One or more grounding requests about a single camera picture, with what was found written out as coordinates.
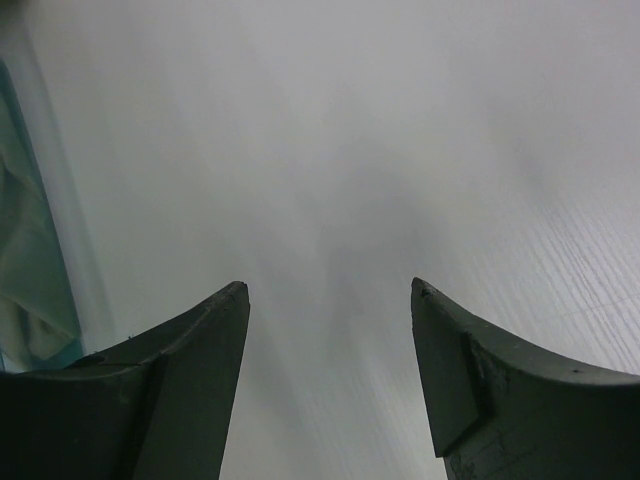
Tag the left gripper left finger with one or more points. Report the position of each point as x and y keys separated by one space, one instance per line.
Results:
x=156 y=406

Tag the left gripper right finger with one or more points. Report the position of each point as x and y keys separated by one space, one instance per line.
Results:
x=500 y=407

